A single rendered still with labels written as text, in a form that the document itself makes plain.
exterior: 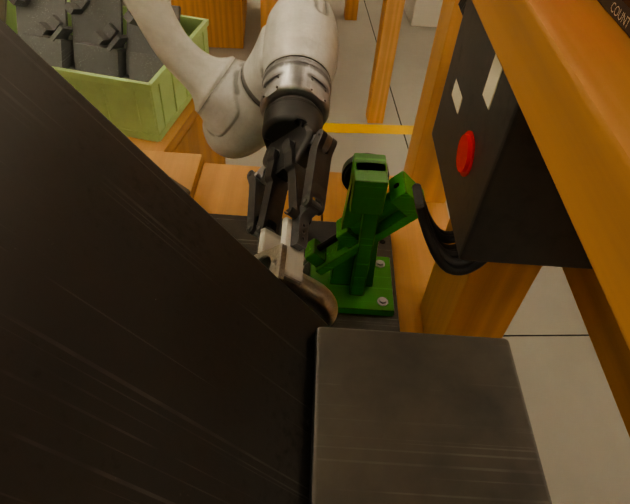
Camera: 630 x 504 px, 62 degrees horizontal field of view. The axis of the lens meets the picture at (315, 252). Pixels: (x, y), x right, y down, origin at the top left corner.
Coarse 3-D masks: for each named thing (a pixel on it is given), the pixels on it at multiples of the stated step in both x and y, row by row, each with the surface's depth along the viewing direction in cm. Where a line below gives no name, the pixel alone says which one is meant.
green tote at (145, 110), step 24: (192, 24) 159; (72, 72) 131; (168, 72) 139; (96, 96) 136; (120, 96) 134; (144, 96) 132; (168, 96) 142; (120, 120) 139; (144, 120) 138; (168, 120) 145
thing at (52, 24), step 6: (12, 0) 146; (18, 0) 147; (24, 0) 149; (30, 0) 151; (24, 6) 151; (54, 18) 150; (36, 24) 148; (42, 24) 148; (48, 24) 151; (54, 24) 151; (60, 24) 152; (42, 30) 148; (48, 30) 149; (54, 30) 152
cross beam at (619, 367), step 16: (576, 272) 60; (592, 272) 56; (576, 288) 59; (592, 288) 56; (592, 304) 56; (608, 304) 53; (592, 320) 56; (608, 320) 53; (592, 336) 56; (608, 336) 53; (608, 352) 53; (624, 352) 50; (608, 368) 52; (624, 368) 50; (624, 384) 50; (624, 400) 50; (624, 416) 49
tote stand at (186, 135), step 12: (192, 108) 154; (180, 120) 150; (192, 120) 155; (168, 132) 145; (180, 132) 148; (192, 132) 157; (144, 144) 141; (156, 144) 141; (168, 144) 142; (180, 144) 150; (192, 144) 159; (204, 144) 169; (204, 156) 171; (216, 156) 184
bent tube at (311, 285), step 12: (264, 252) 55; (276, 252) 54; (264, 264) 56; (276, 264) 53; (276, 276) 52; (300, 288) 56; (312, 288) 57; (324, 288) 59; (312, 300) 58; (324, 300) 59; (336, 300) 62; (324, 312) 60; (336, 312) 62
